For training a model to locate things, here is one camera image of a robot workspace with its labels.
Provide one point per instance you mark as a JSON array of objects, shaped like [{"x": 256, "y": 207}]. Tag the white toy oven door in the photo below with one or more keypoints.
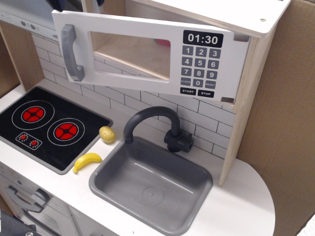
[{"x": 54, "y": 220}]

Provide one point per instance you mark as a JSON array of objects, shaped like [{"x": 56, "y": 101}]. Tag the white toy microwave door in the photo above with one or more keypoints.
[{"x": 203, "y": 62}]

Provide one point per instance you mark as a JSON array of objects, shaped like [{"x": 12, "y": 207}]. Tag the brown cardboard panel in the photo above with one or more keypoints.
[{"x": 279, "y": 140}]

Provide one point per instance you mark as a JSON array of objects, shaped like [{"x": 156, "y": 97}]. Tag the black toy stovetop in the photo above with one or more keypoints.
[{"x": 49, "y": 129}]

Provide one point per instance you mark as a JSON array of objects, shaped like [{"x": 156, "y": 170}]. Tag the yellow toy potato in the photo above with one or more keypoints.
[{"x": 107, "y": 134}]

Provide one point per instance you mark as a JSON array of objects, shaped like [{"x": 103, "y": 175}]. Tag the yellow toy banana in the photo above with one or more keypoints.
[{"x": 84, "y": 160}]

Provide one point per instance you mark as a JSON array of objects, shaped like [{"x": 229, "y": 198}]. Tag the red toy item in microwave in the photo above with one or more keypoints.
[{"x": 165, "y": 43}]

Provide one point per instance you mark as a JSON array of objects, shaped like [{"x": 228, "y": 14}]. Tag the grey oven door handle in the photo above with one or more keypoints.
[{"x": 35, "y": 202}]

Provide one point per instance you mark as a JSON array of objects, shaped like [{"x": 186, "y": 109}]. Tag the dark grey toy faucet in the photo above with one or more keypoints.
[{"x": 175, "y": 139}]

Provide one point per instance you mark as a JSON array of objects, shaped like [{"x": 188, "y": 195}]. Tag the grey plastic sink basin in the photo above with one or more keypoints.
[{"x": 154, "y": 185}]

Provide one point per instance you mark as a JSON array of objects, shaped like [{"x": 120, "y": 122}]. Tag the wooden microwave cabinet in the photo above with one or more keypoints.
[{"x": 217, "y": 127}]

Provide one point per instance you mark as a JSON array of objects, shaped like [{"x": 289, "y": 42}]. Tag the grey microwave door handle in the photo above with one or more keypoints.
[{"x": 68, "y": 37}]

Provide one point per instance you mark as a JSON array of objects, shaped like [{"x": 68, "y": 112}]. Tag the grey range hood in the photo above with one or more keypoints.
[{"x": 36, "y": 15}]

